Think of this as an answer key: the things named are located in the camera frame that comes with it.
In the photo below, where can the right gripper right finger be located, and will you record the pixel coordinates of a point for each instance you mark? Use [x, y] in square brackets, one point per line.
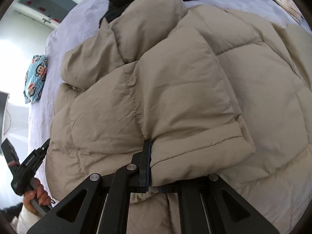
[208, 204]

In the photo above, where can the beige striped garment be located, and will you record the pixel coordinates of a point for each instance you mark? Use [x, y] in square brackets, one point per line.
[290, 7]

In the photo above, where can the beige puffer jacket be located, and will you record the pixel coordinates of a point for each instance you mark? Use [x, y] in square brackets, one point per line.
[155, 212]

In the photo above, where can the blue monkey print pillow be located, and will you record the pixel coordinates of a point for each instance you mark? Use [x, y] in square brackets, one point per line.
[35, 79]

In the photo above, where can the person's left hand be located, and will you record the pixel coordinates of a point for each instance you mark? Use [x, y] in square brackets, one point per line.
[38, 193]

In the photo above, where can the lavender bed sheet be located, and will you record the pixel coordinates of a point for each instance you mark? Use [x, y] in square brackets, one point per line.
[73, 29]

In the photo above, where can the white left sleeve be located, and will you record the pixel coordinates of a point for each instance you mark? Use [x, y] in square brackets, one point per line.
[26, 220]

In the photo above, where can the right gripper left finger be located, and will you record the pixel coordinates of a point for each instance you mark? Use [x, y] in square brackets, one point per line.
[100, 204]

